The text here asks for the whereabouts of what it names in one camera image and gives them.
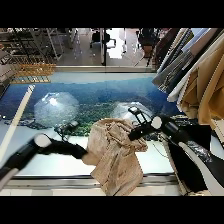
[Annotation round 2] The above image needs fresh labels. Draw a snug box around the black garment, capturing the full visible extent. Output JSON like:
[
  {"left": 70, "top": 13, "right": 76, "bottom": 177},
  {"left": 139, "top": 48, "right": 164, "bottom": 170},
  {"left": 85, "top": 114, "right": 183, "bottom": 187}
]
[{"left": 166, "top": 124, "right": 213, "bottom": 195}]

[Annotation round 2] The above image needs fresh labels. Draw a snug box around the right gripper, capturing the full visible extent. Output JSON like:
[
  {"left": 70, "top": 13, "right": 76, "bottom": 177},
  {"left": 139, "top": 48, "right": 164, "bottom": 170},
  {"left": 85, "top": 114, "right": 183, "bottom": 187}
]
[{"left": 127, "top": 123, "right": 155, "bottom": 142}]

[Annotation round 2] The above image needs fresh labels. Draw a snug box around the beige knitted sweater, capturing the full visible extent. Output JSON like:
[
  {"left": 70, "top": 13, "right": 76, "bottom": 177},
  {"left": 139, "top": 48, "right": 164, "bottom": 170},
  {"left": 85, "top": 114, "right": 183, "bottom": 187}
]
[{"left": 82, "top": 117, "right": 149, "bottom": 197}]

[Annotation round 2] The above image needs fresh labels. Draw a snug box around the tan garment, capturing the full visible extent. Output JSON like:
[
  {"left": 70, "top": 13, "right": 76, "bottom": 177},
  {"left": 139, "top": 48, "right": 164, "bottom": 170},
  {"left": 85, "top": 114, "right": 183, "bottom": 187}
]
[{"left": 178, "top": 40, "right": 224, "bottom": 135}]

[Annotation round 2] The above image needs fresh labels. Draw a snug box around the silver frame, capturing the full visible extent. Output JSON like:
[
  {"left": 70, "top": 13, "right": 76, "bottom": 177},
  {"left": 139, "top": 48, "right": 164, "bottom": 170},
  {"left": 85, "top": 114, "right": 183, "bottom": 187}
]
[{"left": 0, "top": 173, "right": 188, "bottom": 197}]

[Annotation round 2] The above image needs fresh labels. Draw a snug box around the grey garment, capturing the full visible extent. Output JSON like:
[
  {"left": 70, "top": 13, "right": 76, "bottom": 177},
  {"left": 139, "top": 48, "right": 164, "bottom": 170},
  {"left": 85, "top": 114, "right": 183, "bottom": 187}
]
[{"left": 152, "top": 49, "right": 198, "bottom": 94}]

